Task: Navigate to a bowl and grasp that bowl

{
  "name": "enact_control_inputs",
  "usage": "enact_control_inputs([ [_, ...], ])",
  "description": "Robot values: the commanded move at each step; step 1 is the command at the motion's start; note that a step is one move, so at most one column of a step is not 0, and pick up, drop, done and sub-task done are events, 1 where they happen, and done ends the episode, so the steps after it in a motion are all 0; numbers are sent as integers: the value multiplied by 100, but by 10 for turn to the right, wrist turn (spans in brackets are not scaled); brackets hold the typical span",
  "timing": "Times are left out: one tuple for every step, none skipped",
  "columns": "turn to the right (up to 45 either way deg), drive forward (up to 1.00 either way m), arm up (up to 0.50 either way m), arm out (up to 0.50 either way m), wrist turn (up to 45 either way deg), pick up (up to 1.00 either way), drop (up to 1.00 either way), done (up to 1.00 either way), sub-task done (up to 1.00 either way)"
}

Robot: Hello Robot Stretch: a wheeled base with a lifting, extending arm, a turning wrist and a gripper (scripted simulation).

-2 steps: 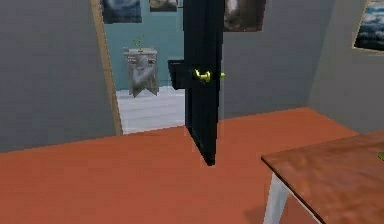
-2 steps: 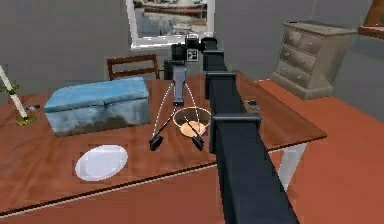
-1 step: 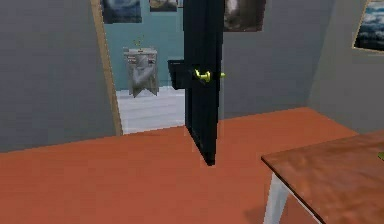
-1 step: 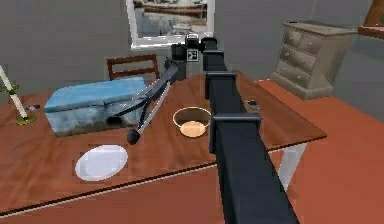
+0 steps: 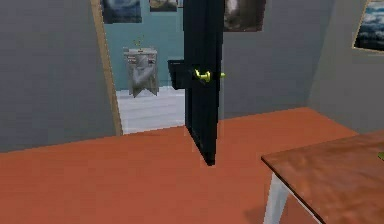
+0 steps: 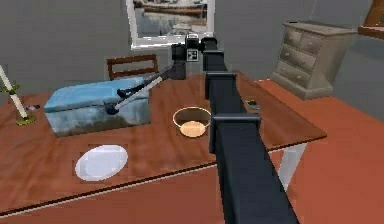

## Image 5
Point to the brown landscape framed picture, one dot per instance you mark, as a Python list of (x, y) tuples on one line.
[(163, 5)]

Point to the grey brown framed picture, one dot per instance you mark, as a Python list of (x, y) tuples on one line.
[(244, 15)]

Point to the thin green house plant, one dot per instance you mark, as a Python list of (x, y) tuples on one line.
[(138, 43)]

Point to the grey marbled cabinet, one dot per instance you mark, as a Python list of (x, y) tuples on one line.
[(142, 71)]

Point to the brown wooden table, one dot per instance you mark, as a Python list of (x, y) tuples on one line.
[(340, 173)]

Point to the black box furniture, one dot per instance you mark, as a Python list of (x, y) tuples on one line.
[(177, 74)]

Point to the black room door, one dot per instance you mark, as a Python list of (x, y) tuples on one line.
[(203, 110)]

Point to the small green object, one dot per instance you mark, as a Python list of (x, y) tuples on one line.
[(381, 156)]

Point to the dark blue framed picture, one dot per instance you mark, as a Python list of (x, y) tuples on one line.
[(121, 10)]

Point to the blue clouds framed picture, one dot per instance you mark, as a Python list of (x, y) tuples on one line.
[(370, 26)]

